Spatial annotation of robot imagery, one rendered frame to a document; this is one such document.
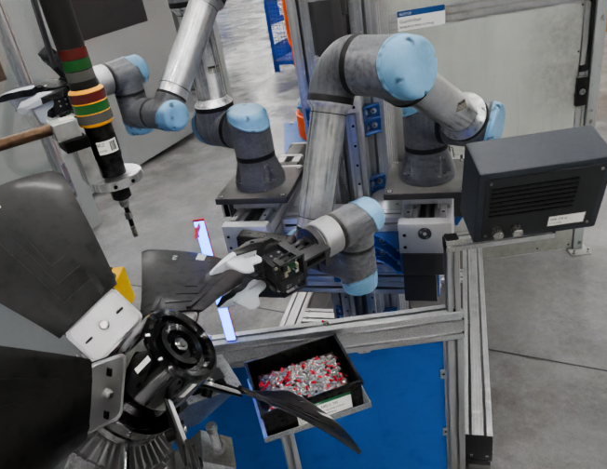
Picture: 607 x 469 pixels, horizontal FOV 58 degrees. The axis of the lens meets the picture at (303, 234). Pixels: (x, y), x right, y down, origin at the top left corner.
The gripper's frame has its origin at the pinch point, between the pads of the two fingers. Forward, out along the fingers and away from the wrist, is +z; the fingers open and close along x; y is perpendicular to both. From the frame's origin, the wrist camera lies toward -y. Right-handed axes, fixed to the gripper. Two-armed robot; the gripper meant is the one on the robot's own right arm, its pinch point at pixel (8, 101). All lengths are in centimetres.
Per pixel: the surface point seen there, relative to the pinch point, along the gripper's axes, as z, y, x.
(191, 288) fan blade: 5, 19, -62
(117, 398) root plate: 28, 16, -74
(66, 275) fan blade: 24, 6, -59
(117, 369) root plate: 27, 12, -74
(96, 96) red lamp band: 14, -18, -64
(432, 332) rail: -42, 54, -85
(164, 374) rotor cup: 24, 13, -79
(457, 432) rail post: -47, 89, -94
